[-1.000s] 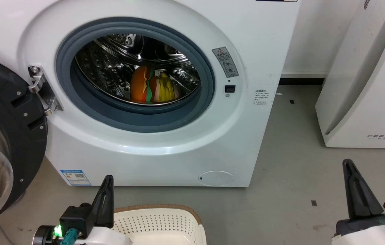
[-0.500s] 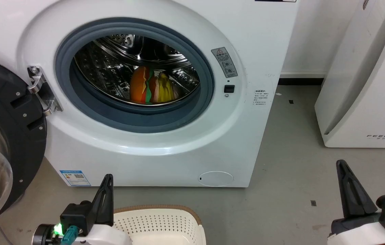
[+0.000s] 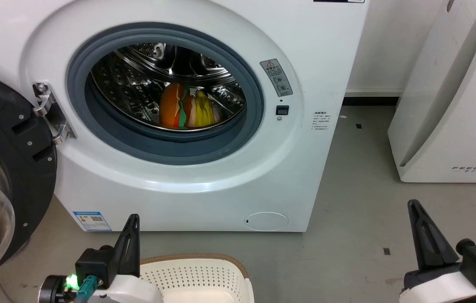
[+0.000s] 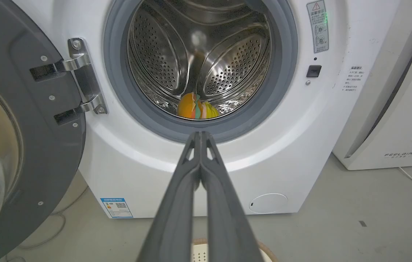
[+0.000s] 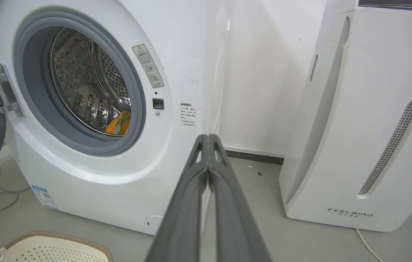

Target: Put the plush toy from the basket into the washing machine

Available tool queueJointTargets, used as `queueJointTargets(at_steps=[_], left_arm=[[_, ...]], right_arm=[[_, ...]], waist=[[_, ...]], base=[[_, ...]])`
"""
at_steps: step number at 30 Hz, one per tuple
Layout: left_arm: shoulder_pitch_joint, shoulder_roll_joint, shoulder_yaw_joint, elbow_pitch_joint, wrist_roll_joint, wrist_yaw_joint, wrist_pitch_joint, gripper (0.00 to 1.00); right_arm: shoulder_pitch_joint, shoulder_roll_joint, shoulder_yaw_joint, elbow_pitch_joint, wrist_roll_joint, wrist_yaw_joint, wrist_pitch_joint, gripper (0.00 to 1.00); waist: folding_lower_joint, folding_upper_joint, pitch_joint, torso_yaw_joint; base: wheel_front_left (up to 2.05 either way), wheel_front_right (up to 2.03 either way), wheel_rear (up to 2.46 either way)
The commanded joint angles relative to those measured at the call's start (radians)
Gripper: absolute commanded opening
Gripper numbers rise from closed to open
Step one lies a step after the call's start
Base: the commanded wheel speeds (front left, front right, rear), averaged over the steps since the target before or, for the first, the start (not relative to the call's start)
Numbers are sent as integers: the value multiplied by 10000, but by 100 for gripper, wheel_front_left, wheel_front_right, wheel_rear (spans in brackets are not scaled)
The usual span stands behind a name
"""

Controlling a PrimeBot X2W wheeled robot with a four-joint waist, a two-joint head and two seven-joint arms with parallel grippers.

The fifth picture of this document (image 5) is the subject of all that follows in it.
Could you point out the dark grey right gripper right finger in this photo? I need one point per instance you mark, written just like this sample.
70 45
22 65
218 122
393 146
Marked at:
233 218

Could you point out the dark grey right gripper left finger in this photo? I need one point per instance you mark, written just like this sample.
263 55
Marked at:
184 218

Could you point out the white front-load washing machine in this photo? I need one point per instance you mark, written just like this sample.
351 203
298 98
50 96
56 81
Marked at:
118 174

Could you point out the cream perforated laundry basket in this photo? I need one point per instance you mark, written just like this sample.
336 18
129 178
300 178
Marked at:
45 249

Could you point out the orange green cloth in drum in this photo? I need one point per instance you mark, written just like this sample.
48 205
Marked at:
119 123

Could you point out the white air purifier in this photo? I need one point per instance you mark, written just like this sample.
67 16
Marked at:
358 120

